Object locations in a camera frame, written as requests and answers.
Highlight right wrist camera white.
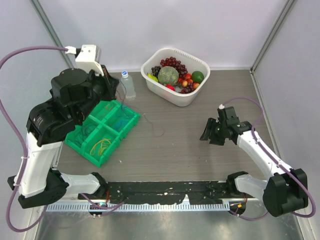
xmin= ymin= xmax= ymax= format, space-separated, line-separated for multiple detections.
xmin=218 ymin=104 xmax=225 ymax=110

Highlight slotted white cable duct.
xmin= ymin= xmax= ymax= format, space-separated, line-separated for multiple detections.
xmin=47 ymin=201 xmax=230 ymax=213

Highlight cherry cluster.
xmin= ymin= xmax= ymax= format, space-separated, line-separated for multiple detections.
xmin=177 ymin=73 xmax=200 ymax=94

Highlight red apple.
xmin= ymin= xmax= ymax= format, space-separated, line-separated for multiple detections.
xmin=165 ymin=84 xmax=176 ymax=92

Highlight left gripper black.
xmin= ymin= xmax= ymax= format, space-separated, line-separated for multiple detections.
xmin=75 ymin=64 xmax=119 ymax=122

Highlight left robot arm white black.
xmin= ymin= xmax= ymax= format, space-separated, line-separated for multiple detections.
xmin=7 ymin=65 xmax=119 ymax=209

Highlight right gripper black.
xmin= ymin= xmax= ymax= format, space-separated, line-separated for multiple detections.
xmin=200 ymin=117 xmax=228 ymax=146

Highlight clear water bottle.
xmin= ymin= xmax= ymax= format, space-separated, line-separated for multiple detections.
xmin=120 ymin=71 xmax=136 ymax=101

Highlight yellow thin cable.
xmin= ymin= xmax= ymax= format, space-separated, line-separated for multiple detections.
xmin=89 ymin=137 xmax=112 ymax=156

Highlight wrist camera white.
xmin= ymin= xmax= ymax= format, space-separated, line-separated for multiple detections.
xmin=218 ymin=104 xmax=225 ymax=110
xmin=65 ymin=44 xmax=104 ymax=76

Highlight red grape bunch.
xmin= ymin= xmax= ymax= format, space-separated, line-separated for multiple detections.
xmin=160 ymin=56 xmax=188 ymax=78

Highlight yellow banana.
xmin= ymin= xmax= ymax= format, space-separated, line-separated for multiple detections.
xmin=147 ymin=73 xmax=159 ymax=83

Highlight white plastic basket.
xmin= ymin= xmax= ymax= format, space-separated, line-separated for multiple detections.
xmin=140 ymin=47 xmax=211 ymax=107

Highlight dark grape bunch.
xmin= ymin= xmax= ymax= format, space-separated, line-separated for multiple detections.
xmin=151 ymin=66 xmax=161 ymax=77

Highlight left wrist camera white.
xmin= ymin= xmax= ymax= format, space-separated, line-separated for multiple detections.
xmin=65 ymin=44 xmax=104 ymax=76

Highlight green compartment tray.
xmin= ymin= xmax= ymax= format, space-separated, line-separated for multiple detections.
xmin=64 ymin=100 xmax=141 ymax=168

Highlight green lime fruit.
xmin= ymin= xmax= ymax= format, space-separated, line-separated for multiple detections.
xmin=191 ymin=71 xmax=205 ymax=84

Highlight green round melon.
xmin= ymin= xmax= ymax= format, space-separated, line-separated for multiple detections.
xmin=157 ymin=66 xmax=179 ymax=85

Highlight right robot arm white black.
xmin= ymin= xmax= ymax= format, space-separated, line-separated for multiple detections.
xmin=200 ymin=105 xmax=309 ymax=217

